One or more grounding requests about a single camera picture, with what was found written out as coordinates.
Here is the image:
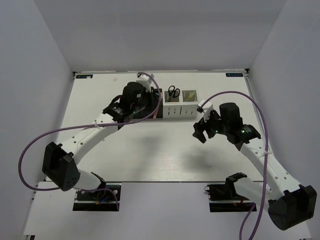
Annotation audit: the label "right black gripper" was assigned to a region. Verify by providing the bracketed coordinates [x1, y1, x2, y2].
[193, 109, 230, 143]

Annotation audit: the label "black handled scissors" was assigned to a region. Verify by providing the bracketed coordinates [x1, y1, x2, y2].
[167, 85, 181, 102]

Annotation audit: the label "orange slim highlighter pen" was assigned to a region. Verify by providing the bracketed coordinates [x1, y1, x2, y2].
[153, 107, 159, 119]

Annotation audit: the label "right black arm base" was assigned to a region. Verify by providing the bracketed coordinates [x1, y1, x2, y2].
[204, 172, 257, 213]

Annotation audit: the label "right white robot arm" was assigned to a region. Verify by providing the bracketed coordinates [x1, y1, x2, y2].
[192, 99, 317, 231]

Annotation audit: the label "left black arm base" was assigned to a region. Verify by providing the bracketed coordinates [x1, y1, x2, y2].
[72, 183, 122, 212]

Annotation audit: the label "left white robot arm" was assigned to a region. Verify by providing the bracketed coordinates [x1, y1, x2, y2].
[42, 78, 154, 200]

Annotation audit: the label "black double pen holder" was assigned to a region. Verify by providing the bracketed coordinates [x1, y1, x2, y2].
[134, 87, 164, 121]

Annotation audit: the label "white double pen holder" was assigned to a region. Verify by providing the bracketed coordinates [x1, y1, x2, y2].
[162, 90, 198, 119]

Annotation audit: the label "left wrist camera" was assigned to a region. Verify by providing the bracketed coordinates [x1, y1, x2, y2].
[136, 73, 154, 92]

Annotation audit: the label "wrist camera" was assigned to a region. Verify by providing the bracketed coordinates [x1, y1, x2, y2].
[196, 99, 214, 122]
[136, 73, 154, 92]

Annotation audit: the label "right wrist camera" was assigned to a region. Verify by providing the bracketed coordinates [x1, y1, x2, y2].
[196, 99, 214, 122]

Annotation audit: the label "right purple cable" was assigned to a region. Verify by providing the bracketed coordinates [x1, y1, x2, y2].
[198, 91, 270, 240]

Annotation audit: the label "purple cable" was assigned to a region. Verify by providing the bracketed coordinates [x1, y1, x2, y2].
[198, 91, 270, 240]
[18, 71, 163, 192]

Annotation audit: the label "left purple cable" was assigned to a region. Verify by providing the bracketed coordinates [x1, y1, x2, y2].
[18, 71, 163, 192]

